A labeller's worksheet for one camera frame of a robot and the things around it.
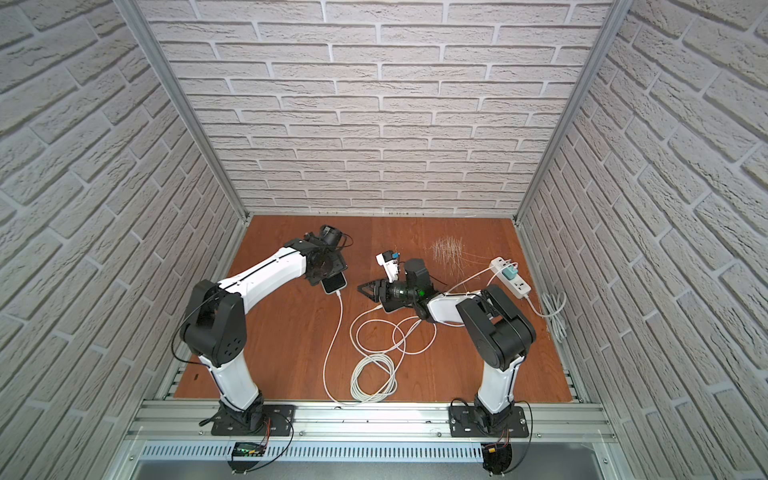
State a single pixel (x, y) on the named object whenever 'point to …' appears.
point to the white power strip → (517, 285)
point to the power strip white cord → (553, 304)
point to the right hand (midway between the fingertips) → (355, 294)
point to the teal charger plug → (510, 272)
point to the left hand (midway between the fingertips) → (333, 261)
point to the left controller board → (249, 449)
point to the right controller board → (496, 457)
